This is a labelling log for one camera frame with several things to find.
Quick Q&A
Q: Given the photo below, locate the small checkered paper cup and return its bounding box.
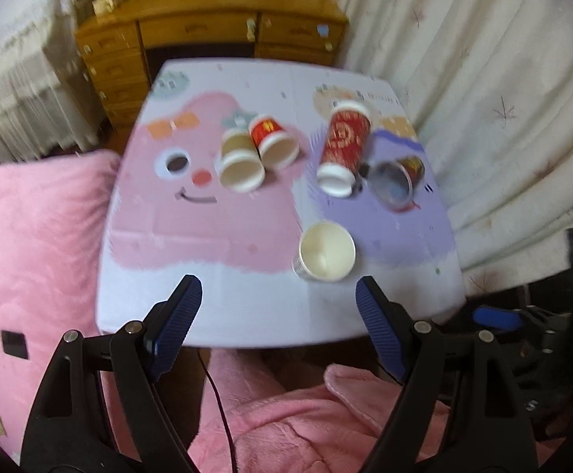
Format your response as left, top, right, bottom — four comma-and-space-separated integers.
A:
292, 221, 357, 283

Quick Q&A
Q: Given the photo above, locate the clear plastic cup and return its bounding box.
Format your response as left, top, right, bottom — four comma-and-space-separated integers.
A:
368, 156, 424, 211

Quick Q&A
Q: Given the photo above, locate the tall red paper cup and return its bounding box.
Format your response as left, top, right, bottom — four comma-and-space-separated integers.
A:
316, 101, 371, 199

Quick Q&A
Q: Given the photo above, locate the small red paper cup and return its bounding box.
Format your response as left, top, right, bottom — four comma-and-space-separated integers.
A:
248, 114, 300, 171

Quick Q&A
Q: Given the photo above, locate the brown paper cup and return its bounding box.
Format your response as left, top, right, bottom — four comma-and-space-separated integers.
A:
218, 128, 265, 193

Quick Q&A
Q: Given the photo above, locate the pink fluffy clothing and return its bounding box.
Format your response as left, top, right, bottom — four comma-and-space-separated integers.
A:
98, 348, 554, 473

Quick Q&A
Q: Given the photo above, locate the pink bed blanket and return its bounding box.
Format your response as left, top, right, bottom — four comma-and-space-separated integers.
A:
0, 151, 120, 460

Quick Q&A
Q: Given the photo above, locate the white curtain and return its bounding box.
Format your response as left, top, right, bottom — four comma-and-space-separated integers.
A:
333, 0, 573, 295

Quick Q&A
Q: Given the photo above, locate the cartoon printed tablecloth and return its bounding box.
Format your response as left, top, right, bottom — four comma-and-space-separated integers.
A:
96, 59, 465, 348

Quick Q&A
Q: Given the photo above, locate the white lace bed cover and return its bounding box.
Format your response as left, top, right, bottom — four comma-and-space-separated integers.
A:
0, 0, 104, 162

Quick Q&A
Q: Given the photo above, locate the wooden drawer cabinet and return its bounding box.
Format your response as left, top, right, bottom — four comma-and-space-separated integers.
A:
75, 0, 348, 138

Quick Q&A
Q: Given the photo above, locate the black cable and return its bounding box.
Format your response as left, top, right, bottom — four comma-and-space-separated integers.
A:
195, 347, 240, 473

